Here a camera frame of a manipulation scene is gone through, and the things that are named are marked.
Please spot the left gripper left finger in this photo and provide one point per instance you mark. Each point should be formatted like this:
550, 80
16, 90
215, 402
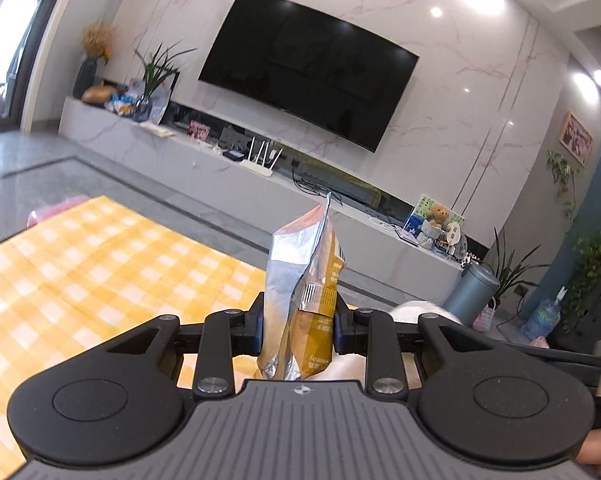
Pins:
225, 335

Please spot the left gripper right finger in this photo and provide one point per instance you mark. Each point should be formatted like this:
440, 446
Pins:
372, 334

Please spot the white round cloth pad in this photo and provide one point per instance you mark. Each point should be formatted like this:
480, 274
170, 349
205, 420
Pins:
410, 311

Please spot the silver yellow snack bag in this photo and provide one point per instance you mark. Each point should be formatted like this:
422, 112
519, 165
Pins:
304, 266

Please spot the pink space heater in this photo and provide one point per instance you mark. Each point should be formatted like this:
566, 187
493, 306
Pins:
539, 342

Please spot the blue water jug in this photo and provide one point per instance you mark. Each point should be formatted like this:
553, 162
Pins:
544, 318

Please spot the grey blue trash bin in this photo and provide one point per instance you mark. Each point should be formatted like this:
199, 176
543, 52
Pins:
471, 294

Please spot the potted snake plant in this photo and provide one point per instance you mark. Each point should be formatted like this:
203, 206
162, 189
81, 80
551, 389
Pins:
509, 272

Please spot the teddy bear figurine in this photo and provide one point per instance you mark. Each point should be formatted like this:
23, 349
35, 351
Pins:
437, 215

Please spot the yellow checkered tablecloth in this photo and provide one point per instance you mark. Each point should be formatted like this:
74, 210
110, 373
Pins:
92, 273

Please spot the hanging ivy plant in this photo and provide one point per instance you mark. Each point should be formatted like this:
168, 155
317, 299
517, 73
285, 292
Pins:
577, 266

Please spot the white wifi router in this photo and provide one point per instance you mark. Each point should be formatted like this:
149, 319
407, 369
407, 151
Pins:
262, 157

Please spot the white marble tv console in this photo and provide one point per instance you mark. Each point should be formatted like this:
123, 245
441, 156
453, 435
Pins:
266, 203

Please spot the green plant in glass vase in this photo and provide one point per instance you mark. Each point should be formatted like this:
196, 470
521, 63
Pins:
157, 68

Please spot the dark vase dried flowers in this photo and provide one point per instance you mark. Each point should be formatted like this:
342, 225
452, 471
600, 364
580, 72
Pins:
96, 40

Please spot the framed wall picture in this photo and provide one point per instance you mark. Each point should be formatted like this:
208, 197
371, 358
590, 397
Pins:
576, 139

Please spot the black wall television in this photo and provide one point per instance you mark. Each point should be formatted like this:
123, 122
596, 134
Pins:
333, 74

